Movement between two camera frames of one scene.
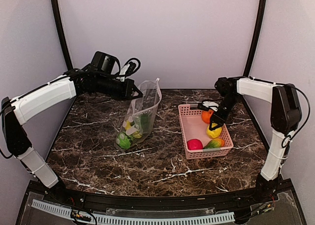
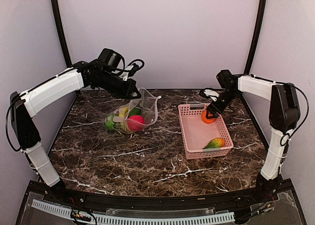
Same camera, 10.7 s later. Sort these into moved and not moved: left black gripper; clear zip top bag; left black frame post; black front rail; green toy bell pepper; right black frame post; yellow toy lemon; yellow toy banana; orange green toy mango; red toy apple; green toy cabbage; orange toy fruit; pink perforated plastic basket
Moved: green toy bell pepper; green toy cabbage; yellow toy lemon; yellow toy banana; red toy apple; clear zip top bag
Not moved: orange green toy mango; left black gripper; black front rail; right black frame post; left black frame post; pink perforated plastic basket; orange toy fruit
